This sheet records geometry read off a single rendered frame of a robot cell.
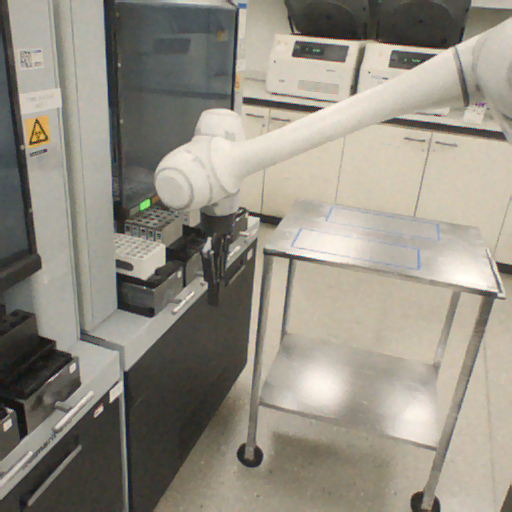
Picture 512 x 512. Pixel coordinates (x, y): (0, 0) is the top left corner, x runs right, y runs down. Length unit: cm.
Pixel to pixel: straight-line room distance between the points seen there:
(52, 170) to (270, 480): 127
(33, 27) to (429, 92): 64
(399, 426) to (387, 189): 196
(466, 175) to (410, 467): 190
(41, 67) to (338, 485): 151
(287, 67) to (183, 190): 261
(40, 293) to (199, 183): 37
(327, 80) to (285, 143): 248
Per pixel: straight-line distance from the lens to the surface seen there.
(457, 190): 338
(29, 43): 92
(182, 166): 86
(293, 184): 352
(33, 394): 95
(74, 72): 101
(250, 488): 184
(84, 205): 107
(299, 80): 340
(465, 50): 96
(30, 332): 101
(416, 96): 96
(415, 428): 174
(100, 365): 110
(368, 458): 200
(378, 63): 331
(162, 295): 124
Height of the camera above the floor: 141
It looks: 25 degrees down
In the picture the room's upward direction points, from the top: 5 degrees clockwise
